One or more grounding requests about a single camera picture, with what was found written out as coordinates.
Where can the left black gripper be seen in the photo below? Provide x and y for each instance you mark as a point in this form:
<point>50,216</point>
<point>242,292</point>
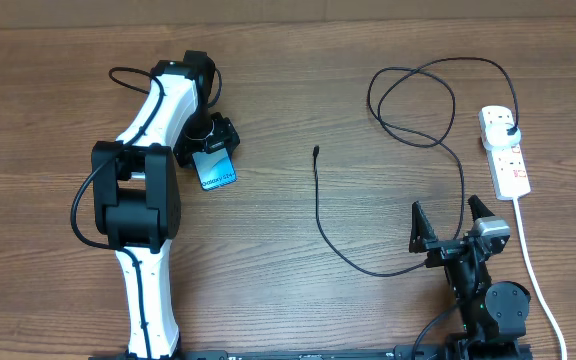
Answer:
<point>225,135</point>

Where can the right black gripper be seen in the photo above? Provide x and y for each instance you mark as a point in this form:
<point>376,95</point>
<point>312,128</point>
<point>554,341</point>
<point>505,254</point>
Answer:
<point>422,241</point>

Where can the blue Galaxy S24+ smartphone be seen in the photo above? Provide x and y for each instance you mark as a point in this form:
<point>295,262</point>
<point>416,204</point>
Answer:
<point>214,169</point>

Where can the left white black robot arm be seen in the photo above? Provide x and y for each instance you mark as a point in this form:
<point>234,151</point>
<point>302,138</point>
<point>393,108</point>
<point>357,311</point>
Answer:
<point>137,204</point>

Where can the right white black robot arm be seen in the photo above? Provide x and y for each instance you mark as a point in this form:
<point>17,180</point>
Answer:
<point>493,314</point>

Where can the white charger plug adapter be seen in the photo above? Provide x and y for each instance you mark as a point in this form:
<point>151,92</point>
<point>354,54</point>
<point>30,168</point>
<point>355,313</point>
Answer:
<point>500,136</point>

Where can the white power strip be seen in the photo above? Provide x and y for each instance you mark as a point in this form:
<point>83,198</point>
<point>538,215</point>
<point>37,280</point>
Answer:
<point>507,166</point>

